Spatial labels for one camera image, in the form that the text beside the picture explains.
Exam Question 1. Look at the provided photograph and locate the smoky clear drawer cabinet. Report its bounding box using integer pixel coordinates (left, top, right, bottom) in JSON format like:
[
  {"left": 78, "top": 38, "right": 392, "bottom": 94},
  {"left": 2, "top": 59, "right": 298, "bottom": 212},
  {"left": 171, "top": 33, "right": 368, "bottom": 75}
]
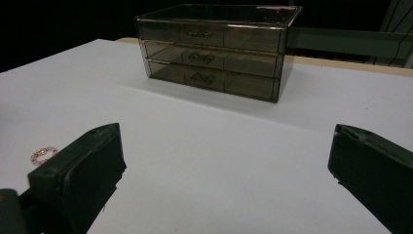
[{"left": 134, "top": 3, "right": 304, "bottom": 104}]

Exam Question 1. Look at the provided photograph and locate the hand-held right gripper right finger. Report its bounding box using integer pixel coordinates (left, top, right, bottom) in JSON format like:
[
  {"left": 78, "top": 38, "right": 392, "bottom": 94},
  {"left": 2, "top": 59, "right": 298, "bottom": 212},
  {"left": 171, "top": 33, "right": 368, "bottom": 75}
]
[{"left": 327, "top": 124, "right": 413, "bottom": 234}]

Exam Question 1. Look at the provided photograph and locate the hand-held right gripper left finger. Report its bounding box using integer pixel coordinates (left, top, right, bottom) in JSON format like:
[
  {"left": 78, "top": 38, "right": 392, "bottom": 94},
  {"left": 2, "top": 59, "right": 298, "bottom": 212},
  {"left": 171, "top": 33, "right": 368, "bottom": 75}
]
[{"left": 27, "top": 122, "right": 128, "bottom": 234}]

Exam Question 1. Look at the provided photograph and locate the white table mat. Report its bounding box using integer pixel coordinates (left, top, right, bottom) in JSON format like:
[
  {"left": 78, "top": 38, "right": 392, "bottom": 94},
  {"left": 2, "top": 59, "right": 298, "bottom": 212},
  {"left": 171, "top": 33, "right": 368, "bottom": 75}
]
[{"left": 0, "top": 38, "right": 413, "bottom": 234}]

